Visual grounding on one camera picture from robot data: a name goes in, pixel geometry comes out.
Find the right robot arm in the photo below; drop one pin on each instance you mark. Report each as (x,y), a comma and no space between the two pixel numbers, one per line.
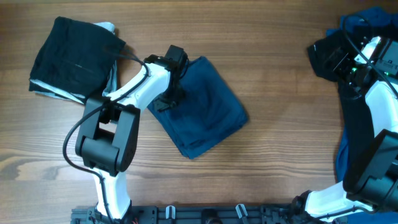
(368,95)

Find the white rail clip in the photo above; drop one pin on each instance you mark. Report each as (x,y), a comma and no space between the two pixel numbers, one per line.
(170,212)
(241,211)

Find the left white rail clip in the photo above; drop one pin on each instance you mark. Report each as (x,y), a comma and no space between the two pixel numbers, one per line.
(170,212)

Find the black t-shirt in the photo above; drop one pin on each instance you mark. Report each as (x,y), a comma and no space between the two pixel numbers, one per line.
(359,128)

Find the blue denim shorts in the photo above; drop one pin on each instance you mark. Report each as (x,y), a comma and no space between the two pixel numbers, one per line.
(209,113)

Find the right white rail clip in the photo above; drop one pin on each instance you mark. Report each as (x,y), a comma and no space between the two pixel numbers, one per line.
(241,211)

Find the folded black garment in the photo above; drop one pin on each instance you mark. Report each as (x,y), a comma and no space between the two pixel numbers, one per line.
(74,59)

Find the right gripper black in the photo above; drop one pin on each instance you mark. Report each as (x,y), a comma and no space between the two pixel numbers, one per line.
(340,68)

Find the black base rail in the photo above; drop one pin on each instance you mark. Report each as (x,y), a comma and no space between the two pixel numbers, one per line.
(264,214)

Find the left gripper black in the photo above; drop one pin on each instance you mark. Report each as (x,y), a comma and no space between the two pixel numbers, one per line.
(180,96)

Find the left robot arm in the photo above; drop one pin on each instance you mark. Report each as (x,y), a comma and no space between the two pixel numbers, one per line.
(108,131)

